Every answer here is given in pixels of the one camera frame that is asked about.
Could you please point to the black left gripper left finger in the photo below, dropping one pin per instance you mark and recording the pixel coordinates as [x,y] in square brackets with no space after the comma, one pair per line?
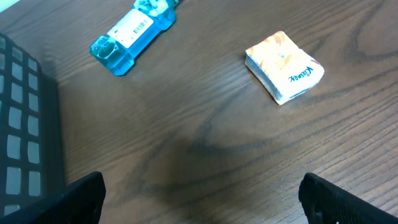
[80,202]

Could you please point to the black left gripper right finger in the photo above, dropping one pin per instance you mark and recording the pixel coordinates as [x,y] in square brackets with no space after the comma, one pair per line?
[324,202]

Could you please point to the small orange box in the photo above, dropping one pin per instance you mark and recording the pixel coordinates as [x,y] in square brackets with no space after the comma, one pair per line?
[284,69]

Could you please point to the teal mouthwash bottle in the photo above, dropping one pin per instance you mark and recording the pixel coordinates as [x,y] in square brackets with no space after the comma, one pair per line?
[118,49]

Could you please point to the grey plastic basket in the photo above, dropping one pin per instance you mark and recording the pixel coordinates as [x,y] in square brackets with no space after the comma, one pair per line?
[31,146]

